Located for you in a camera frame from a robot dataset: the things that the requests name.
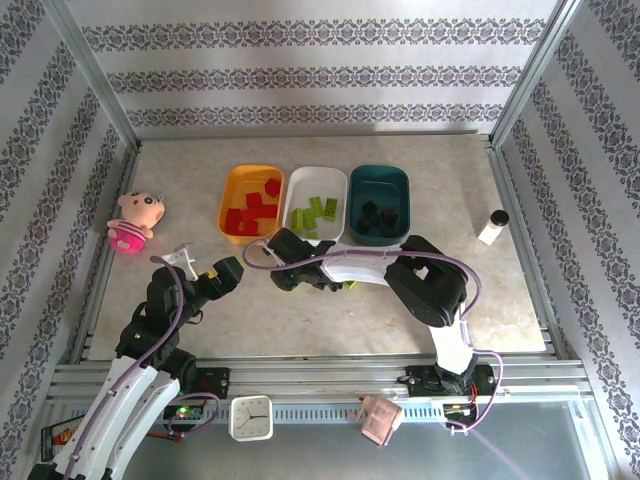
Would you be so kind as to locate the red lego brick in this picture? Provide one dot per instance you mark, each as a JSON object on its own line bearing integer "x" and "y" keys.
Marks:
{"x": 248, "y": 215}
{"x": 233, "y": 220}
{"x": 253, "y": 200}
{"x": 267, "y": 212}
{"x": 248, "y": 228}
{"x": 272, "y": 186}

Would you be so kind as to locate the black lego brick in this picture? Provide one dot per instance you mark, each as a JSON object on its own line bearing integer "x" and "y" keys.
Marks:
{"x": 366, "y": 224}
{"x": 370, "y": 206}
{"x": 388, "y": 216}

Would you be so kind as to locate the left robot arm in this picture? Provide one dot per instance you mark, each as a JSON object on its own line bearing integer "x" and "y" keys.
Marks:
{"x": 150, "y": 400}

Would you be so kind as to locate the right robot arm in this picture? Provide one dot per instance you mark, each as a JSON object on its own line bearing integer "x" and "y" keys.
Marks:
{"x": 425, "y": 285}

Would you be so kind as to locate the white plastic container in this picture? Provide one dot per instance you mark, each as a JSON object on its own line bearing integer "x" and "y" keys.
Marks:
{"x": 312, "y": 185}

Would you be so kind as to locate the orange plastic container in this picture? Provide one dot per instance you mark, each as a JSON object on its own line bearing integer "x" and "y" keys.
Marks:
{"x": 239, "y": 187}

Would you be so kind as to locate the pink plush doll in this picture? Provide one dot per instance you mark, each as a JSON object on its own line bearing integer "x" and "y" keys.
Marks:
{"x": 132, "y": 220}

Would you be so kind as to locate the teal plastic container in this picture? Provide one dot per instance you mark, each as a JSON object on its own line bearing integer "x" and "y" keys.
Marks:
{"x": 380, "y": 185}

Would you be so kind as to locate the circuit board with green LED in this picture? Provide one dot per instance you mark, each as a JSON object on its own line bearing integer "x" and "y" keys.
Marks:
{"x": 185, "y": 411}

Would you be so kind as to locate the white square clock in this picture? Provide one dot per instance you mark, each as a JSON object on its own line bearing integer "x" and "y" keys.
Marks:
{"x": 251, "y": 417}

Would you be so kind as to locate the black card with red print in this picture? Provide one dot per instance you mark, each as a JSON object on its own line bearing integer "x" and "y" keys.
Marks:
{"x": 60, "y": 442}

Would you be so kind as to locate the pink crank pencil sharpener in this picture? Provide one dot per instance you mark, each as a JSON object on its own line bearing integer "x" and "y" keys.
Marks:
{"x": 382, "y": 417}

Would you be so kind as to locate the white bottle with black cap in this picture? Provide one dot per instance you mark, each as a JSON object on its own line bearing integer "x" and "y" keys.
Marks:
{"x": 493, "y": 227}

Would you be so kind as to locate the aluminium side rail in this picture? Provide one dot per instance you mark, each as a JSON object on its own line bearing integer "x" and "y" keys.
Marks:
{"x": 531, "y": 250}
{"x": 104, "y": 255}

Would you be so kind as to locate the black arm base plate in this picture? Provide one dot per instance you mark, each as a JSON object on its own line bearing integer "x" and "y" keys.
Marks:
{"x": 215, "y": 384}
{"x": 425, "y": 382}

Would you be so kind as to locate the wide aluminium base rail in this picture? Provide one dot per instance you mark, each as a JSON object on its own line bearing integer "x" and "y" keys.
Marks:
{"x": 325, "y": 375}

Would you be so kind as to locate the aluminium frame post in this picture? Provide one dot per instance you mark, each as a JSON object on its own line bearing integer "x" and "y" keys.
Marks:
{"x": 535, "y": 70}
{"x": 92, "y": 72}

